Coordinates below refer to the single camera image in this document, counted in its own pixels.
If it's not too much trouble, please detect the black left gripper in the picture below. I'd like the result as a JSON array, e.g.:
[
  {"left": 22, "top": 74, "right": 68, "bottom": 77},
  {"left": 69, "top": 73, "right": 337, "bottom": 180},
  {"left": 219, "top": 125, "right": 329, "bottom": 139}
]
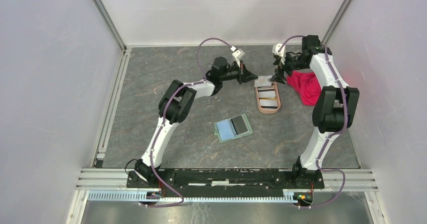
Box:
[{"left": 221, "top": 60, "right": 258, "bottom": 85}]

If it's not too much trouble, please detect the black credit card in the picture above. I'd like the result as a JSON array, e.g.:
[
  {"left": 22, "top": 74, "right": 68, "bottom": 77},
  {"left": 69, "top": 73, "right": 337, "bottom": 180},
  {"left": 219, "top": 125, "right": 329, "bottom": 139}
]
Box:
[{"left": 231, "top": 115, "right": 249, "bottom": 135}]

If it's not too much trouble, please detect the white VIP card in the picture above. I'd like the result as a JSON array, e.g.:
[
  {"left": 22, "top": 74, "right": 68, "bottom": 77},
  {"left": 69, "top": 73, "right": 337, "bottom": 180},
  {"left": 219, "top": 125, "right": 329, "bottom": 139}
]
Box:
[{"left": 254, "top": 75, "right": 272, "bottom": 88}]

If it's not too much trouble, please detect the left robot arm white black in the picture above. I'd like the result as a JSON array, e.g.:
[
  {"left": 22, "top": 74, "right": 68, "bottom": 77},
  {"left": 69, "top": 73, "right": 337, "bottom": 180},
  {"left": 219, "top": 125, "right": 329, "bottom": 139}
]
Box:
[{"left": 134, "top": 57, "right": 258, "bottom": 188}]

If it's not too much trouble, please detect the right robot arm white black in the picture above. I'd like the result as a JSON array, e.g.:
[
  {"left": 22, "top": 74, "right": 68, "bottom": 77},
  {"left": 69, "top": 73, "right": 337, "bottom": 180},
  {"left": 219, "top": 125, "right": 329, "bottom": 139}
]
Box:
[{"left": 270, "top": 35, "right": 360, "bottom": 188}]

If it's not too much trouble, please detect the silver card with black stripe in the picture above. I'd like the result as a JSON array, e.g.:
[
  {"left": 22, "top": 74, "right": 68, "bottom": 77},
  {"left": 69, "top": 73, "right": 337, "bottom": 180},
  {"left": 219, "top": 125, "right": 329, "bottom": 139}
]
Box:
[{"left": 259, "top": 99, "right": 278, "bottom": 109}]

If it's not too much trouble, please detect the pink oval card tray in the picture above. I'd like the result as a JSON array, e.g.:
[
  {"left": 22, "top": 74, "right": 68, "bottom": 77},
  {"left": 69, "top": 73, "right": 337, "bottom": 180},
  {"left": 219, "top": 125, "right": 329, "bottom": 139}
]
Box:
[{"left": 255, "top": 83, "right": 281, "bottom": 114}]

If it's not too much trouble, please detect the crumpled red cloth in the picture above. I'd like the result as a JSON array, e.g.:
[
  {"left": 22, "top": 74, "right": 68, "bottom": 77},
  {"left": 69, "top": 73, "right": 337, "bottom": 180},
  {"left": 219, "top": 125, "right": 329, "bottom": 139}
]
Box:
[{"left": 287, "top": 71, "right": 322, "bottom": 106}]

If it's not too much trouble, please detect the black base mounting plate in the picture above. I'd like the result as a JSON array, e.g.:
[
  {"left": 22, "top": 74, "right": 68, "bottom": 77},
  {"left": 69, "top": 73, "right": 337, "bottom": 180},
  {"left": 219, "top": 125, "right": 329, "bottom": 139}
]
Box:
[{"left": 126, "top": 167, "right": 325, "bottom": 198}]

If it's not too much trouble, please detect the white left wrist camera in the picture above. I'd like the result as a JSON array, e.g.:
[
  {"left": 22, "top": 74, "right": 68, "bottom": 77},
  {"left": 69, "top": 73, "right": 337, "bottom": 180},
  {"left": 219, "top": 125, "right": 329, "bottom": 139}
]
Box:
[{"left": 230, "top": 46, "right": 245, "bottom": 67}]

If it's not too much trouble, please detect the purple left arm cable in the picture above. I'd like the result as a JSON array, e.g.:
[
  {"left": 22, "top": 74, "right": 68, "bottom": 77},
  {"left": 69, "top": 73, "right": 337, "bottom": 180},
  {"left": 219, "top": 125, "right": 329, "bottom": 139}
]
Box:
[{"left": 138, "top": 37, "right": 234, "bottom": 209}]

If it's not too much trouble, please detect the aluminium frame rail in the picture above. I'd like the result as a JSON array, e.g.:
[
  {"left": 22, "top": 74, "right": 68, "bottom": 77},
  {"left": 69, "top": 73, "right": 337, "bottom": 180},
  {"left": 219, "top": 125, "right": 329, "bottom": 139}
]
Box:
[{"left": 66, "top": 0, "right": 388, "bottom": 224}]

